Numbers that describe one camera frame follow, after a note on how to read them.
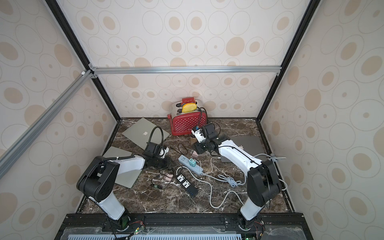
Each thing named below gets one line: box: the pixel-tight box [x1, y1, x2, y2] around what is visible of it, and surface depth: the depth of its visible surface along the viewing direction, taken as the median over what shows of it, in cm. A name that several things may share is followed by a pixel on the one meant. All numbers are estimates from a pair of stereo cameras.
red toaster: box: [167, 101, 208, 136], surface depth 103 cm
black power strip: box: [176, 173, 198, 198], surface depth 85 cm
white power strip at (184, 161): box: [178, 154, 201, 175], surface depth 94 cm
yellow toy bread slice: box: [182, 103, 198, 113], surface depth 102 cm
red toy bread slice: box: [181, 97, 196, 106], surface depth 105 cm
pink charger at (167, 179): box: [164, 173, 174, 182], surface depth 89 cm
